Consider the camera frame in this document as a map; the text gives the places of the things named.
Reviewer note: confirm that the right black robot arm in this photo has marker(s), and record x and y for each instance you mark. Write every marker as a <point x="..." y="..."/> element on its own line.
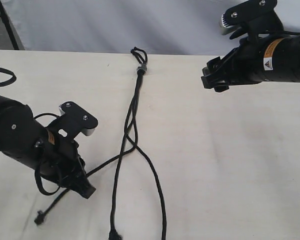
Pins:
<point x="274" y="58"/>

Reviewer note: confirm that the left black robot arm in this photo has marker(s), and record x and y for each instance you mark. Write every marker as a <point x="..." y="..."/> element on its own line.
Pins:
<point x="19" y="132"/>

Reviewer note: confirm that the black stand pole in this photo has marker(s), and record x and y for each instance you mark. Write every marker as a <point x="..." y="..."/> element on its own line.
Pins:
<point x="6" y="22"/>

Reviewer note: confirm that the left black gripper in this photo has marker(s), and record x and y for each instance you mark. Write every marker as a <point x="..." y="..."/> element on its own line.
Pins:
<point x="60" y="162"/>

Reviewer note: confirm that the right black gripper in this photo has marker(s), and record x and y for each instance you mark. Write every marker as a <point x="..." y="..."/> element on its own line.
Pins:
<point x="243" y="66"/>

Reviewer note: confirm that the grey backdrop cloth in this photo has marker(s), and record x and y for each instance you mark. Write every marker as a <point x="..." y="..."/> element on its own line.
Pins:
<point x="179" y="27"/>

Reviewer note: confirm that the grey cable clamp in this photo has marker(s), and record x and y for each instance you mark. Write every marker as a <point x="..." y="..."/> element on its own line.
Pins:
<point x="142" y="69"/>

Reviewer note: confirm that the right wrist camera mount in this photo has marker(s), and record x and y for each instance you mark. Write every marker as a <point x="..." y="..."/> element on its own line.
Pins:
<point x="252" y="17"/>

